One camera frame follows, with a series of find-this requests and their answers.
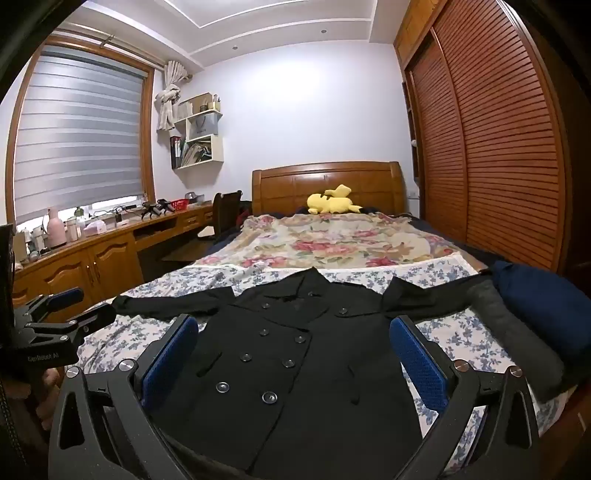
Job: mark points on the black device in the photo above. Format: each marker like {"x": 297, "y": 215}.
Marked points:
{"x": 154, "y": 207}

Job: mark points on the wooden window frame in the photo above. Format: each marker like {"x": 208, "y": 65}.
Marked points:
{"x": 148, "y": 138}

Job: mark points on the red plastic basket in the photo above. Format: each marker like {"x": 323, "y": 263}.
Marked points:
{"x": 179, "y": 205}

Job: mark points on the grey striped window blind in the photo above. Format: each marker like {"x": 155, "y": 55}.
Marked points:
{"x": 78, "y": 138}

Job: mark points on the blue floral bed sheet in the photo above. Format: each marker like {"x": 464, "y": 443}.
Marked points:
{"x": 461, "y": 337}

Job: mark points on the wooden desk cabinet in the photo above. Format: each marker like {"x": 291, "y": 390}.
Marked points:
{"x": 106, "y": 258}

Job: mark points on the pink floral blanket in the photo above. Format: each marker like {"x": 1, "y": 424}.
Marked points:
{"x": 346, "y": 240}

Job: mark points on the wooden bed headboard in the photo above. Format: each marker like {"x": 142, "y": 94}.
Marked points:
{"x": 286, "y": 184}

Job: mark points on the tied beige curtain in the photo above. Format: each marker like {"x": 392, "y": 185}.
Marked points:
{"x": 167, "y": 101}

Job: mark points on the pink thermos jug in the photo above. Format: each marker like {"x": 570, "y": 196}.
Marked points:
{"x": 55, "y": 228}

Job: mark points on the white wall shelf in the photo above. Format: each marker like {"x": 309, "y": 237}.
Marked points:
{"x": 216, "y": 147}

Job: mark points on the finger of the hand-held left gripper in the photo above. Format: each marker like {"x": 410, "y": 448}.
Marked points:
{"x": 64, "y": 295}
{"x": 92, "y": 316}

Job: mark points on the black buttoned coat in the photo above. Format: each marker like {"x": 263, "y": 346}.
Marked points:
{"x": 286, "y": 369}

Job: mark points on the dark wooden chair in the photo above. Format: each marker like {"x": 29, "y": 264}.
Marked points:
{"x": 226, "y": 212}

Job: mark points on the grey folded cloth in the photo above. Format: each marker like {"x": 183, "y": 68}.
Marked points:
{"x": 521, "y": 341}

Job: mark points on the yellow plush toy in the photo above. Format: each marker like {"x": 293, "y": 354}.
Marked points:
{"x": 330, "y": 203}

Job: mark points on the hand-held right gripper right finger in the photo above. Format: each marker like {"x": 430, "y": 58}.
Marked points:
{"x": 418, "y": 360}

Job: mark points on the wooden louvered wardrobe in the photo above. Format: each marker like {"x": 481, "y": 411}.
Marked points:
{"x": 498, "y": 161}

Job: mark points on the dark blue cloth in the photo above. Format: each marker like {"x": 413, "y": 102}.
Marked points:
{"x": 545, "y": 309}

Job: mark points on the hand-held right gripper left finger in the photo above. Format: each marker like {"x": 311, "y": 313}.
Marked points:
{"x": 168, "y": 364}

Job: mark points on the person's left hand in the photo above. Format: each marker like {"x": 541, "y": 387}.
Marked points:
{"x": 46, "y": 392}

